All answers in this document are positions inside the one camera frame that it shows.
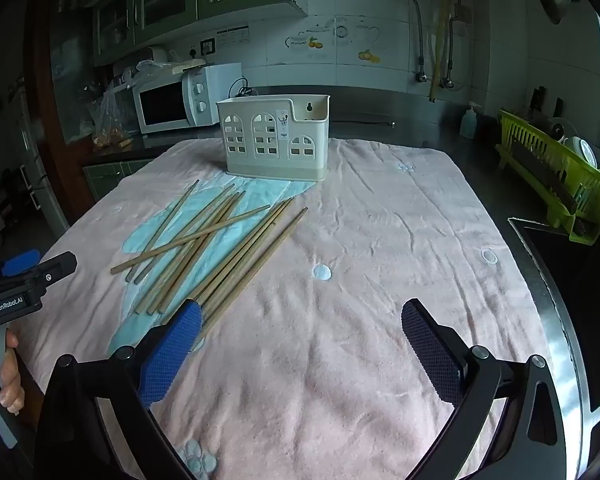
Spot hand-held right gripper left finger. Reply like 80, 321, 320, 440
32, 299, 203, 480

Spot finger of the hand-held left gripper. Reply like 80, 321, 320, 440
29, 252, 78, 297
0, 249, 42, 279

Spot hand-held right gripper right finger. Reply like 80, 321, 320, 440
401, 298, 568, 480

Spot set of wooden chopsticks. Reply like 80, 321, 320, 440
111, 179, 309, 336

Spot cream plastic utensil holder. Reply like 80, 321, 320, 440
216, 94, 330, 182

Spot person's left hand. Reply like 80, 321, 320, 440
0, 332, 26, 415

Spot green base cabinet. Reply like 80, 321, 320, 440
82, 158, 153, 201

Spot pink and teal towel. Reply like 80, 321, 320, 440
7, 137, 553, 480

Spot clear plastic bag with food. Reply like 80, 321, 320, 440
87, 67, 141, 150

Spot steel sink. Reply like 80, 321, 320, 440
509, 217, 600, 411

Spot white microwave oven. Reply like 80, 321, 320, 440
132, 63, 243, 135

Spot crumpled clear plastic bag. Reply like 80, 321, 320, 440
135, 59, 181, 86

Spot green dish rack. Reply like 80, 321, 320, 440
495, 109, 600, 246

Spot yellow pipe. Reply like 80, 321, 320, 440
429, 0, 452, 103

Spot black cable bundle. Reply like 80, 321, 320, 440
228, 77, 256, 99

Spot black handled knives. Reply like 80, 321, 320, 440
530, 86, 563, 117

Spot white wall notice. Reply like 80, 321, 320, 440
215, 25, 251, 50

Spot green wall cabinets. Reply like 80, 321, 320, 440
82, 0, 308, 66

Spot silver flexible hose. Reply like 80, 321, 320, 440
405, 0, 428, 83
442, 10, 457, 88

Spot fruit wall decals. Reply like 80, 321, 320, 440
285, 17, 382, 64

